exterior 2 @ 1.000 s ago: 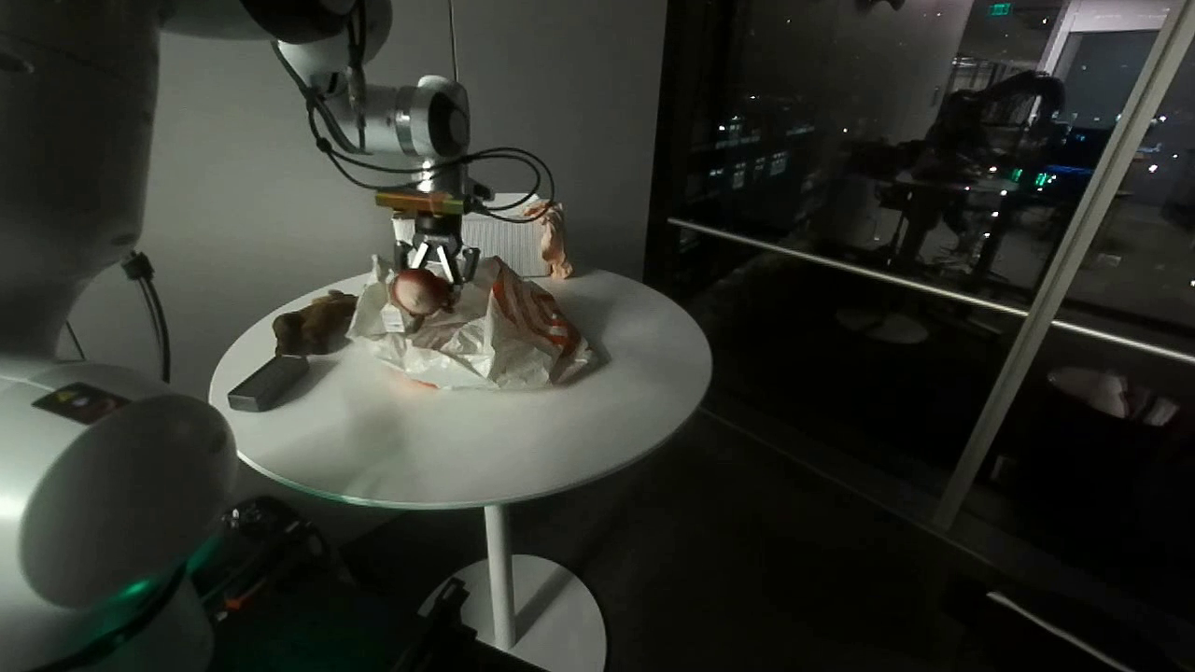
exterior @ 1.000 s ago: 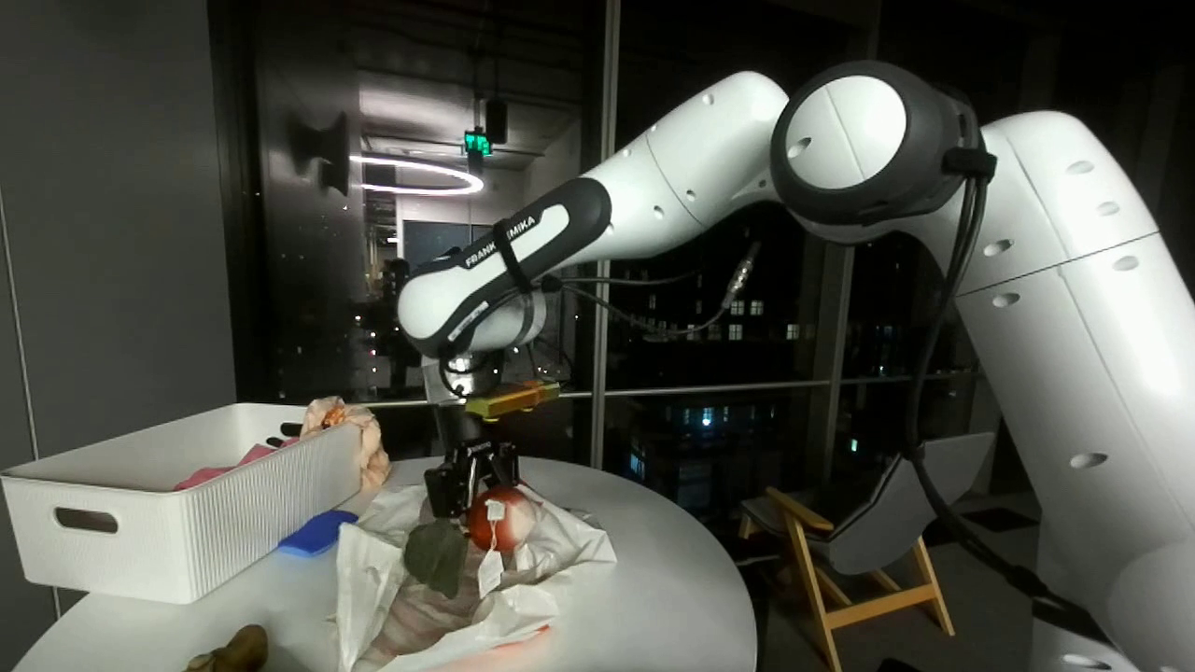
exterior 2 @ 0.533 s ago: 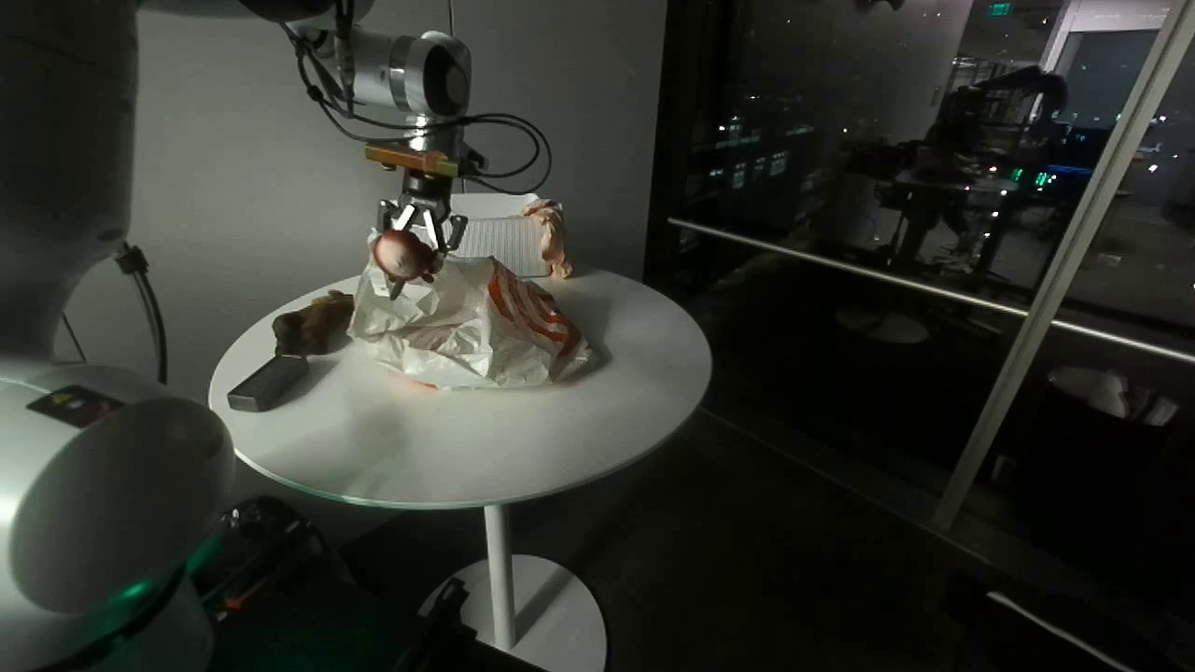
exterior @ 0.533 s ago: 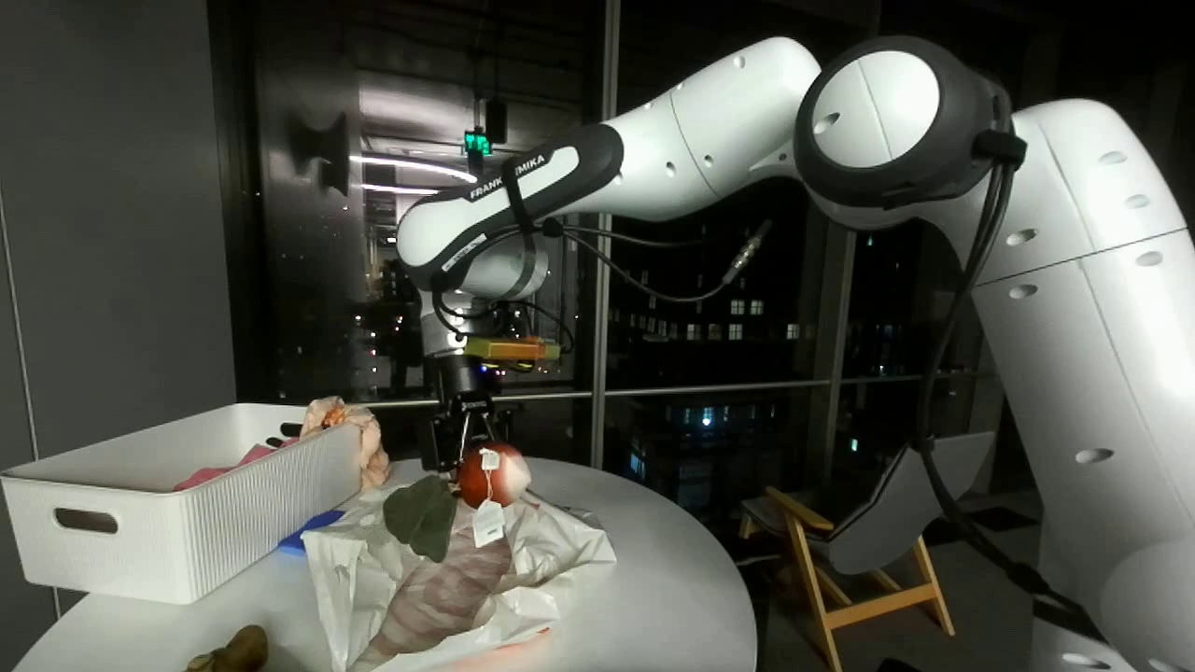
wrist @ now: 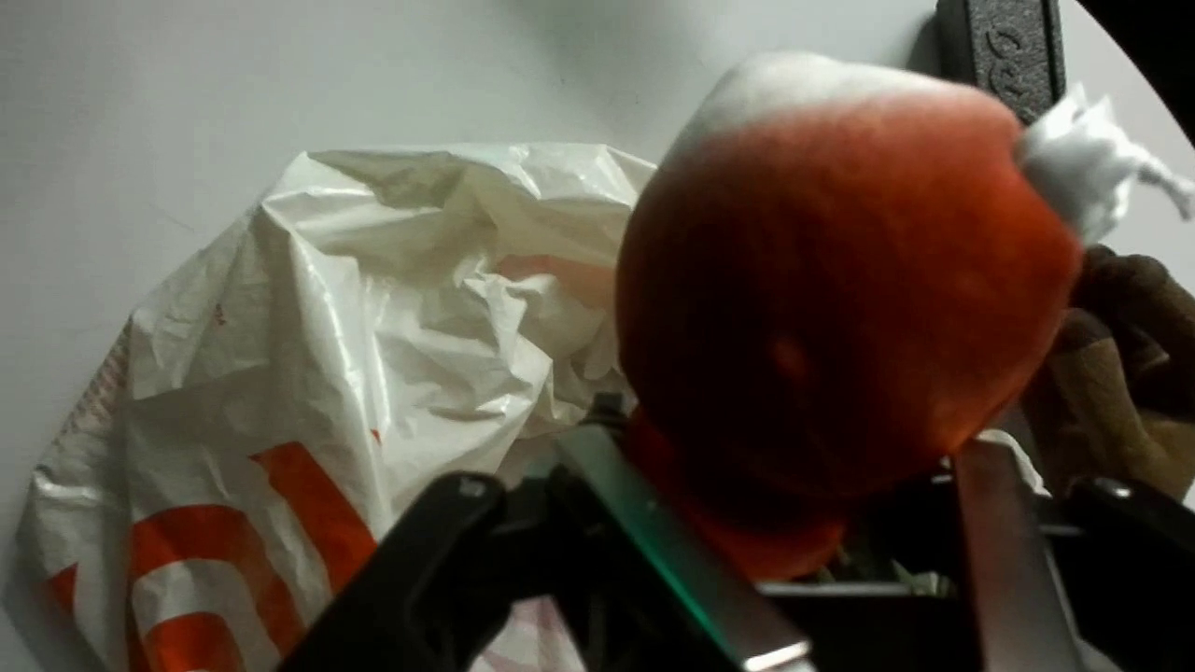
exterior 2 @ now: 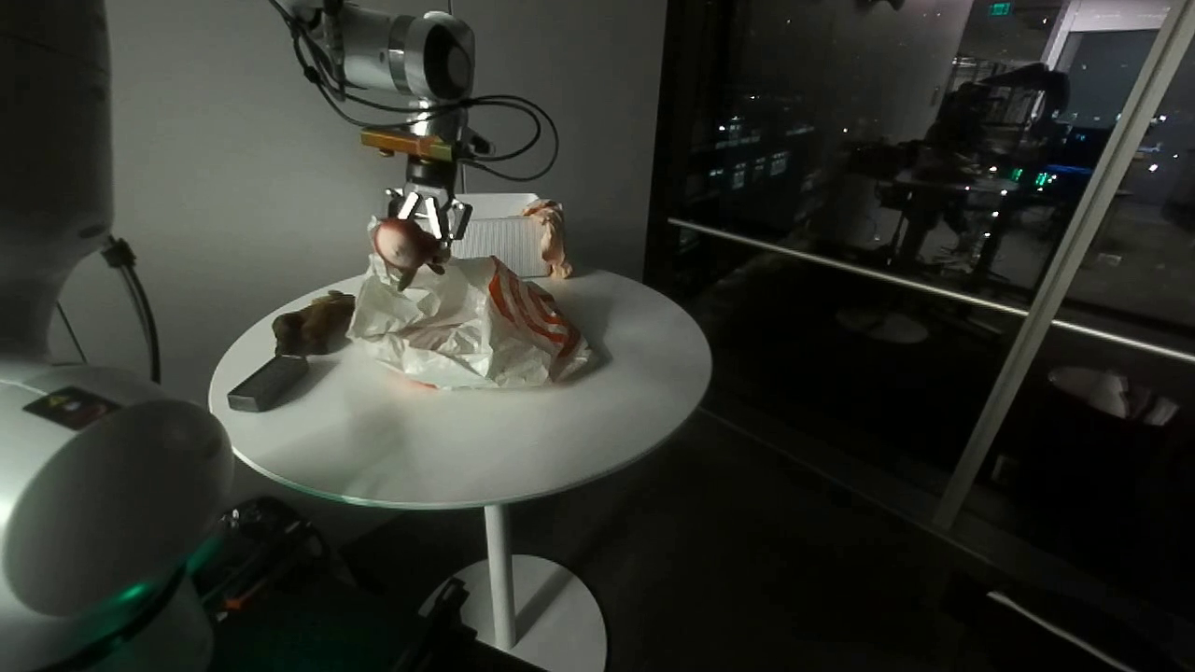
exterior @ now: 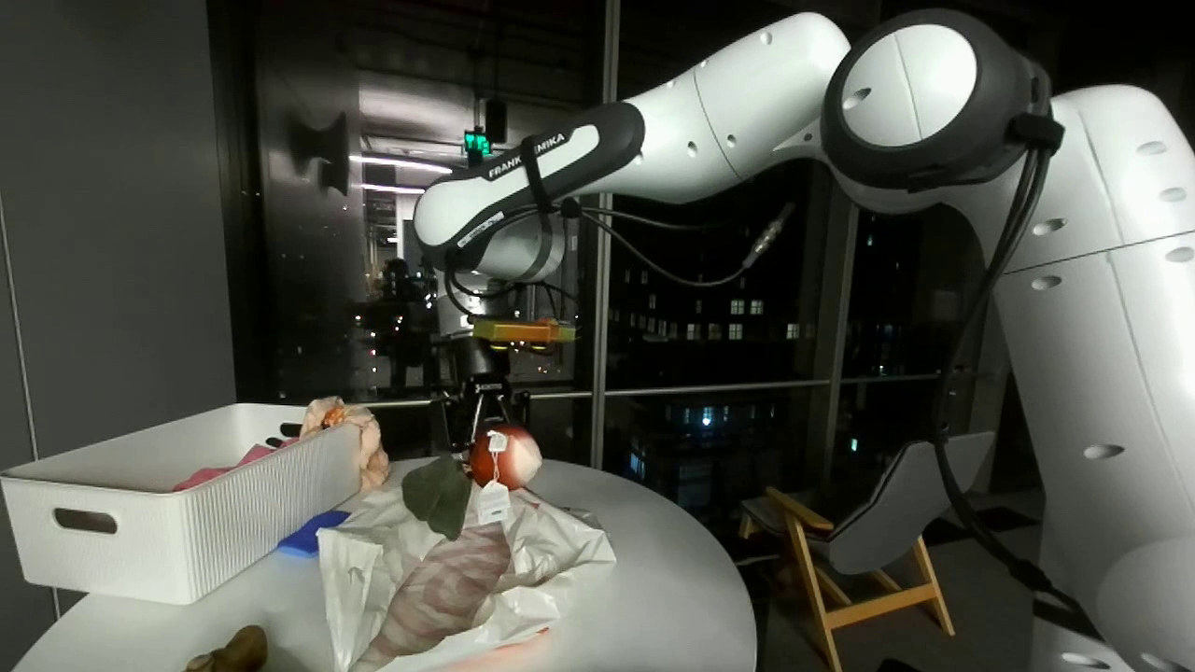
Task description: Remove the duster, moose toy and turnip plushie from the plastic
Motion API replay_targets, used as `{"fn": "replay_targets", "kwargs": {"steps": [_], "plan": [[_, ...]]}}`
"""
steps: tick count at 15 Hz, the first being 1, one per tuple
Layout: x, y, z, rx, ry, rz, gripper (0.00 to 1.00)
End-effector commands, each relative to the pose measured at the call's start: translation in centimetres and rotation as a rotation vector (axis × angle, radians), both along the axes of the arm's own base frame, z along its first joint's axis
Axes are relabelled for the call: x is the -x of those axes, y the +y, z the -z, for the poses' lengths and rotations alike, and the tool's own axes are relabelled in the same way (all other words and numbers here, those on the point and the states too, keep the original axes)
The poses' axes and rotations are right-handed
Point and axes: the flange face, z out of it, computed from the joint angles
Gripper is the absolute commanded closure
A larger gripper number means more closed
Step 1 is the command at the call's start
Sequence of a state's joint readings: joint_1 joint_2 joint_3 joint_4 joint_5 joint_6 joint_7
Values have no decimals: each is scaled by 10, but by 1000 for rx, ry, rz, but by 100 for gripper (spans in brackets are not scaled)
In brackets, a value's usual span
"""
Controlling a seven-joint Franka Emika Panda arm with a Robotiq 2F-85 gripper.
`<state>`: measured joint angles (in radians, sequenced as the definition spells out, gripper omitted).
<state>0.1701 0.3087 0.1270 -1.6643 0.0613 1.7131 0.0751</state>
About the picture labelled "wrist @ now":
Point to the white plastic bag orange print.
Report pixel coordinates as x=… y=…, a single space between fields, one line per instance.
x=323 y=374

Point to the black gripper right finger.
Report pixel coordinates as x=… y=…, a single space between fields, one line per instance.
x=1031 y=584

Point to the brown moose toy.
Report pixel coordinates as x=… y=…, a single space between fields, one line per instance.
x=1122 y=374

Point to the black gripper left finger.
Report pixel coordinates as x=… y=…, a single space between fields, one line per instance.
x=646 y=548

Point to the red-orange round fruit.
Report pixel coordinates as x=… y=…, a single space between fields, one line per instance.
x=845 y=299

